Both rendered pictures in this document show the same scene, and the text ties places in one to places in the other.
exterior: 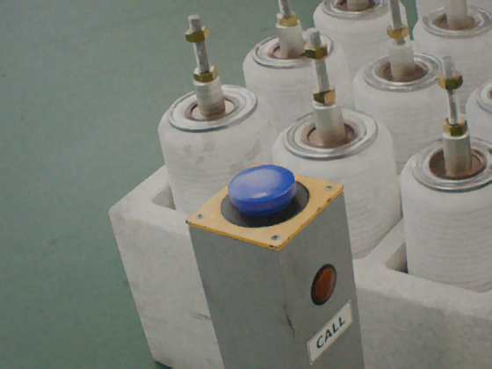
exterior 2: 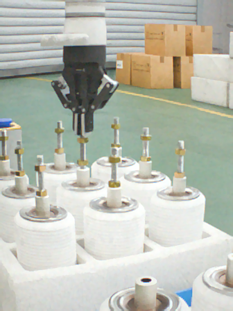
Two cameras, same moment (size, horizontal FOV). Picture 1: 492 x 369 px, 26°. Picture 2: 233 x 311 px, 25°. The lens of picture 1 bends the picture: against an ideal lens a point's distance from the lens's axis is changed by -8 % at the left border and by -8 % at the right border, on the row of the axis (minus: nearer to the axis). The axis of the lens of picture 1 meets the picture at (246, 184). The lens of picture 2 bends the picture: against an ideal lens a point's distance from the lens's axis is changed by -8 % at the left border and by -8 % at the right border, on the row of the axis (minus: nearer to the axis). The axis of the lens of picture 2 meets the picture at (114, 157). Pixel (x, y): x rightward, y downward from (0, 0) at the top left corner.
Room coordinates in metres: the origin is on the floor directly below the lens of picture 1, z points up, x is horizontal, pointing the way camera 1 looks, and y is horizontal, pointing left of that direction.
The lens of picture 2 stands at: (1.23, -0.99, 0.52)
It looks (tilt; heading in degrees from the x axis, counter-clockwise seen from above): 14 degrees down; 111
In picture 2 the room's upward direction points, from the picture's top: straight up
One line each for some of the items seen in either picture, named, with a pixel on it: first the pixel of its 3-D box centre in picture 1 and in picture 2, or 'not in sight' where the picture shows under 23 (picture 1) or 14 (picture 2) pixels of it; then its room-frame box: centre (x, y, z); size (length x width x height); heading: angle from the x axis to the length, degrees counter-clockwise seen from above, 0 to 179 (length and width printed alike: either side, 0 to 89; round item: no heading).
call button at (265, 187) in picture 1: (263, 194); (3, 123); (0.59, -0.01, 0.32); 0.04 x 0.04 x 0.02
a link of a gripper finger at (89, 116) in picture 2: not in sight; (92, 116); (0.87, -0.16, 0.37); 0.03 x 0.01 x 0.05; 170
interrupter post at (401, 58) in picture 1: (401, 59); (82, 178); (0.85, -0.15, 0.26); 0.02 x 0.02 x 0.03
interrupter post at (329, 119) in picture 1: (329, 119); (59, 162); (0.76, -0.07, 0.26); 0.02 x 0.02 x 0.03
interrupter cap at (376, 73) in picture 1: (403, 71); (82, 185); (0.85, -0.15, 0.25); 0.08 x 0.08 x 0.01
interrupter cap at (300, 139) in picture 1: (331, 134); (59, 169); (0.76, -0.07, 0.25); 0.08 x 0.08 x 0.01
